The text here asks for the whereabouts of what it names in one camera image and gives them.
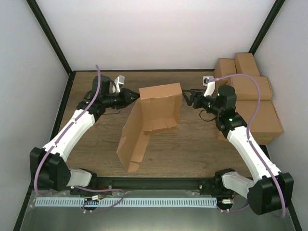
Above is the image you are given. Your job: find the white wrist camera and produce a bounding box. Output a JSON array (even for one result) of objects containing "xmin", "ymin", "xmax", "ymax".
[
  {"xmin": 113, "ymin": 75, "xmax": 125, "ymax": 93},
  {"xmin": 203, "ymin": 76, "xmax": 216, "ymax": 97}
]

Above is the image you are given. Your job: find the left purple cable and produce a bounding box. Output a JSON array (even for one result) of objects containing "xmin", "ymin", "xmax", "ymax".
[{"xmin": 34, "ymin": 64, "xmax": 126, "ymax": 214}]

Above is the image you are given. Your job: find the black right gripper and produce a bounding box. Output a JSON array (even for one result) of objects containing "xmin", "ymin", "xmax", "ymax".
[{"xmin": 182, "ymin": 89, "xmax": 222, "ymax": 116}]

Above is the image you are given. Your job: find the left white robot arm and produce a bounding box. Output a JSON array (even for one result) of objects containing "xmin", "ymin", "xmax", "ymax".
[{"xmin": 30, "ymin": 74, "xmax": 140, "ymax": 194}]

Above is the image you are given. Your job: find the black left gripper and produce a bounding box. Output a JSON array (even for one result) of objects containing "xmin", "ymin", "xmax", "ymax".
[{"xmin": 103, "ymin": 88, "xmax": 141, "ymax": 109}]

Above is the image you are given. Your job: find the left black frame post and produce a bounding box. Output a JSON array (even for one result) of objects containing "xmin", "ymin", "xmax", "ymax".
[{"xmin": 26, "ymin": 0, "xmax": 73, "ymax": 74}]

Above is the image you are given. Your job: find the large front cardboard box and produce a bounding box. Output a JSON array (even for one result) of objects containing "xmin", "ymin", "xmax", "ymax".
[{"xmin": 236, "ymin": 101, "xmax": 283, "ymax": 140}]

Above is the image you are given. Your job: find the right black frame post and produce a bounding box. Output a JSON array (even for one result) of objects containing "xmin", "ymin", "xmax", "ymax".
[{"xmin": 249, "ymin": 0, "xmax": 285, "ymax": 55}]

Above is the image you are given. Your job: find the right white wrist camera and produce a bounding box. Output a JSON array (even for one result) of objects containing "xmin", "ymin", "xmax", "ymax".
[{"xmin": 203, "ymin": 76, "xmax": 216, "ymax": 97}]

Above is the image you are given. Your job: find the bottom stacked cardboard box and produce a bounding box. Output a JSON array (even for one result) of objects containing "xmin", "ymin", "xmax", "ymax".
[{"xmin": 254, "ymin": 137, "xmax": 274, "ymax": 145}]

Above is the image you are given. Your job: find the black frame post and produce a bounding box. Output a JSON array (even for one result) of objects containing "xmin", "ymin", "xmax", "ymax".
[
  {"xmin": 26, "ymin": 0, "xmax": 73, "ymax": 74},
  {"xmin": 249, "ymin": 0, "xmax": 285, "ymax": 55}
]

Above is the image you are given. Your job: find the middle folded cardboard box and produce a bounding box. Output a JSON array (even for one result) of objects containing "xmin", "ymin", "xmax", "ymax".
[{"xmin": 227, "ymin": 75, "xmax": 273, "ymax": 101}]

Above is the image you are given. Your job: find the rear left cardboard box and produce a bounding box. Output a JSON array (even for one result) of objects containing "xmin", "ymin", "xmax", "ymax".
[{"xmin": 214, "ymin": 58, "xmax": 237, "ymax": 78}]

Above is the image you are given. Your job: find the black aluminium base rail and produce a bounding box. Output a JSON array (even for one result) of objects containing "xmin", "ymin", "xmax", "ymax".
[{"xmin": 69, "ymin": 177, "xmax": 217, "ymax": 197}]

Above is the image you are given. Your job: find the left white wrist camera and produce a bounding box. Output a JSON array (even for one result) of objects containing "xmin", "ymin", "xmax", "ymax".
[{"xmin": 113, "ymin": 75, "xmax": 125, "ymax": 93}]

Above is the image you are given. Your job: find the brown cardboard box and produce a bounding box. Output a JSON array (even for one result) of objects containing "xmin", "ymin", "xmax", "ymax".
[{"xmin": 116, "ymin": 83, "xmax": 182, "ymax": 173}]

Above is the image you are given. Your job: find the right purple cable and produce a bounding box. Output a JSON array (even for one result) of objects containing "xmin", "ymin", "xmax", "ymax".
[{"xmin": 208, "ymin": 74, "xmax": 287, "ymax": 219}]

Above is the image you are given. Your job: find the purple cable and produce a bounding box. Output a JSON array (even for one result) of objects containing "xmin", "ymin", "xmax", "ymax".
[
  {"xmin": 208, "ymin": 74, "xmax": 287, "ymax": 219},
  {"xmin": 34, "ymin": 64, "xmax": 126, "ymax": 214}
]

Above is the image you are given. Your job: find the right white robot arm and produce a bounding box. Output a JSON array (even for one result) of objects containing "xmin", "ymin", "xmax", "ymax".
[{"xmin": 182, "ymin": 85, "xmax": 294, "ymax": 217}]

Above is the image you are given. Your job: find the light blue slotted cable duct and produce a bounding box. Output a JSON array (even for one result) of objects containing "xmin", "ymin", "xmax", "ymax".
[{"xmin": 34, "ymin": 197, "xmax": 217, "ymax": 208}]

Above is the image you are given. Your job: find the rear right cardboard box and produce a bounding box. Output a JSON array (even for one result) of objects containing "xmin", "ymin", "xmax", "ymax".
[{"xmin": 234, "ymin": 53, "xmax": 260, "ymax": 76}]

